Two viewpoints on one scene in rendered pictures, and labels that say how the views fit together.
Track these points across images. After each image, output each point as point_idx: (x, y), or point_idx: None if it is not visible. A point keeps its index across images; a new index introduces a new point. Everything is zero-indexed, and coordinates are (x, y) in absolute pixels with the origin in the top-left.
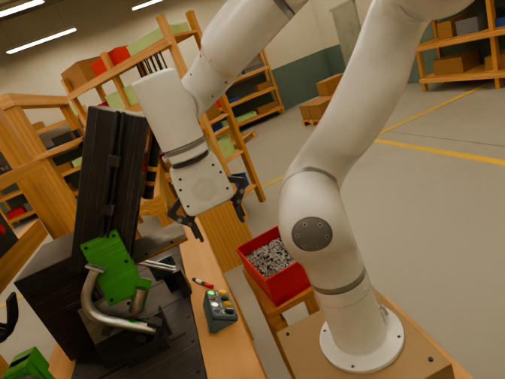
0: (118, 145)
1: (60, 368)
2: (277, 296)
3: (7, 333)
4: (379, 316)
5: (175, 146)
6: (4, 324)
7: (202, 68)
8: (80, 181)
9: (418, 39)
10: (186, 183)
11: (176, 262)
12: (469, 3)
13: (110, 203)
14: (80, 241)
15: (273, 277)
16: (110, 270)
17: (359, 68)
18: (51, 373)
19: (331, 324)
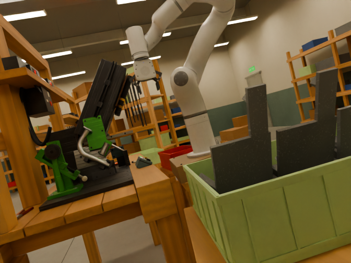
0: (110, 75)
1: (54, 190)
2: None
3: (44, 141)
4: (212, 135)
5: (137, 51)
6: (42, 142)
7: (151, 31)
8: (90, 90)
9: (224, 22)
10: (138, 67)
11: None
12: (229, 3)
13: (101, 100)
14: (82, 118)
15: (174, 153)
16: (93, 133)
17: (202, 26)
18: (48, 191)
19: (190, 136)
